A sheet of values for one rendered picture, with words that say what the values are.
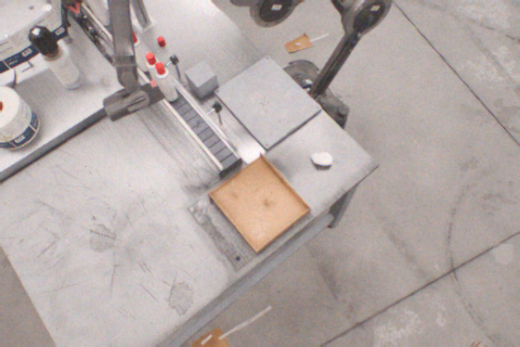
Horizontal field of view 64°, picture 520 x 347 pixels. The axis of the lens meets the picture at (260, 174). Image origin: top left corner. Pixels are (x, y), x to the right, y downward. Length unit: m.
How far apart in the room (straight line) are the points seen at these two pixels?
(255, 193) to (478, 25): 2.35
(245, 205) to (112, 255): 0.52
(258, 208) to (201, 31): 0.91
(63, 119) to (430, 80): 2.25
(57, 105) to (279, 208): 1.02
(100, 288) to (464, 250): 1.90
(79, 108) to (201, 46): 0.59
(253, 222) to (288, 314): 0.89
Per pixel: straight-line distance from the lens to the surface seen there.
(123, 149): 1.79
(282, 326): 2.33
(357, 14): 1.99
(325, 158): 1.63
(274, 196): 1.59
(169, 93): 1.73
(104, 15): 2.09
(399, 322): 2.42
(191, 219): 1.60
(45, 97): 1.99
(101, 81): 1.94
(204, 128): 1.69
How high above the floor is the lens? 2.33
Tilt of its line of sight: 66 degrees down
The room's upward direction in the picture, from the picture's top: 5 degrees counter-clockwise
